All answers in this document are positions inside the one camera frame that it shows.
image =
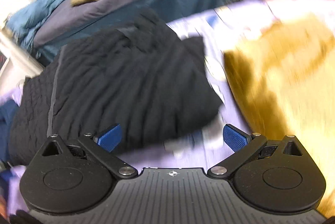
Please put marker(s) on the navy blue garment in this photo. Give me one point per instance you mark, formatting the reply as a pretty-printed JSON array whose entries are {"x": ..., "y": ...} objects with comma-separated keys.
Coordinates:
[{"x": 8, "y": 111}]

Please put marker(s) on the lavender printed bed sheet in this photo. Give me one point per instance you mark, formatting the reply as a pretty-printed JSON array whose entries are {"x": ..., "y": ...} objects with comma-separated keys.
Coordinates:
[{"x": 142, "y": 76}]

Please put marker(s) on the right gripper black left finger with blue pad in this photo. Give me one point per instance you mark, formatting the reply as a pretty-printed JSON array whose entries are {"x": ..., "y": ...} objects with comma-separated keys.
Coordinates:
[{"x": 74, "y": 176}]

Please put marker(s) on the black quilted jacket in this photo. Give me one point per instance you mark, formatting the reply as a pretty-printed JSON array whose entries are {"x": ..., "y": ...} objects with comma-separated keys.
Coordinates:
[{"x": 139, "y": 75}]

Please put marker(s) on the golden yellow blanket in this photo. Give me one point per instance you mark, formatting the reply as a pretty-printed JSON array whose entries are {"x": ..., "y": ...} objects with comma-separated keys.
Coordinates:
[{"x": 283, "y": 83}]

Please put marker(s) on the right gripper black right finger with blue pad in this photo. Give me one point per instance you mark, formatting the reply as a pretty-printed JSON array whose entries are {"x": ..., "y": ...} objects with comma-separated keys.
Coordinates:
[{"x": 274, "y": 176}]

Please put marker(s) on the grey purple blanket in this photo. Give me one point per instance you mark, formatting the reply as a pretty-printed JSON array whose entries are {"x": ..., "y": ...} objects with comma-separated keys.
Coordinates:
[{"x": 67, "y": 17}]

